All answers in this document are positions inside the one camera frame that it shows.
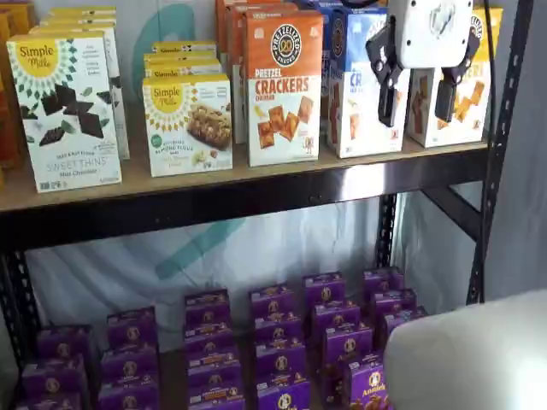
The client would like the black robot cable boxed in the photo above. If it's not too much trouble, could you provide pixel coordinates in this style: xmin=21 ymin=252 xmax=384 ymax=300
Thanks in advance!
xmin=482 ymin=0 xmax=499 ymax=143

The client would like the yellow white pretzel crackers box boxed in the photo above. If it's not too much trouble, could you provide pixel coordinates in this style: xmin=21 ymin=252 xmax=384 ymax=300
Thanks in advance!
xmin=404 ymin=5 xmax=504 ymax=149

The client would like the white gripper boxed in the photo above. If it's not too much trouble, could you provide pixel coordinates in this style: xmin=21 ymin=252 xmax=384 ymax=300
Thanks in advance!
xmin=365 ymin=0 xmax=482 ymax=129

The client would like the purple Annie's snack box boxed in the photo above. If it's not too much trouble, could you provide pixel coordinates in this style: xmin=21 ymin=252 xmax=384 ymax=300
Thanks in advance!
xmin=370 ymin=289 xmax=418 ymax=322
xmin=15 ymin=392 xmax=83 ymax=410
xmin=303 ymin=272 xmax=347 ymax=309
xmin=106 ymin=306 xmax=159 ymax=348
xmin=188 ymin=383 xmax=245 ymax=410
xmin=253 ymin=314 xmax=304 ymax=348
xmin=21 ymin=357 xmax=87 ymax=398
xmin=183 ymin=323 xmax=236 ymax=356
xmin=322 ymin=325 xmax=373 ymax=365
xmin=381 ymin=305 xmax=429 ymax=341
xmin=362 ymin=267 xmax=405 ymax=301
xmin=36 ymin=325 xmax=94 ymax=365
xmin=312 ymin=300 xmax=362 ymax=339
xmin=186 ymin=350 xmax=242 ymax=388
xmin=100 ymin=344 xmax=160 ymax=385
xmin=323 ymin=360 xmax=389 ymax=410
xmin=255 ymin=340 xmax=308 ymax=382
xmin=256 ymin=378 xmax=312 ymax=410
xmin=249 ymin=283 xmax=297 ymax=319
xmin=184 ymin=290 xmax=232 ymax=328
xmin=98 ymin=381 xmax=161 ymax=410

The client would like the wooden shelf board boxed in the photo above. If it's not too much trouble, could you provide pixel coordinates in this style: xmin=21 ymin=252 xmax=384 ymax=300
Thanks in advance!
xmin=0 ymin=123 xmax=491 ymax=214

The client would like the blue white pretzel crackers box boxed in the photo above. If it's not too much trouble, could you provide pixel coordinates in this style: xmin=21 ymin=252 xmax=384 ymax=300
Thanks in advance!
xmin=326 ymin=5 xmax=414 ymax=160
xmin=294 ymin=0 xmax=345 ymax=121

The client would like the Simple Mills almond bars box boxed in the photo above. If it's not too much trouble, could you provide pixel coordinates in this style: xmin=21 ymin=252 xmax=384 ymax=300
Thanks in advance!
xmin=143 ymin=52 xmax=223 ymax=80
xmin=141 ymin=73 xmax=234 ymax=179
xmin=151 ymin=40 xmax=218 ymax=56

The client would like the black metal wood shelf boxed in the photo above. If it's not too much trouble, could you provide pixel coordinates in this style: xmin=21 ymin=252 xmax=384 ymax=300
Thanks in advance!
xmin=25 ymin=0 xmax=484 ymax=343

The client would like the dark orange snack box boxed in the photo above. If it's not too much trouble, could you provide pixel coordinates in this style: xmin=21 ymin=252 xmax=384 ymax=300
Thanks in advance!
xmin=0 ymin=10 xmax=27 ymax=172
xmin=7 ymin=0 xmax=37 ymax=37

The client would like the orange pretzel crackers box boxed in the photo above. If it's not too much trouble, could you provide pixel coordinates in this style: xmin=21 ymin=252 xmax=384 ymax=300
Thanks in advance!
xmin=243 ymin=9 xmax=325 ymax=168
xmin=229 ymin=2 xmax=300 ymax=145
xmin=215 ymin=0 xmax=283 ymax=56

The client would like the black metal shelf frame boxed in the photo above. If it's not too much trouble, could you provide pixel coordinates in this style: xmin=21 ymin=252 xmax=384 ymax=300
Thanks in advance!
xmin=0 ymin=0 xmax=535 ymax=410

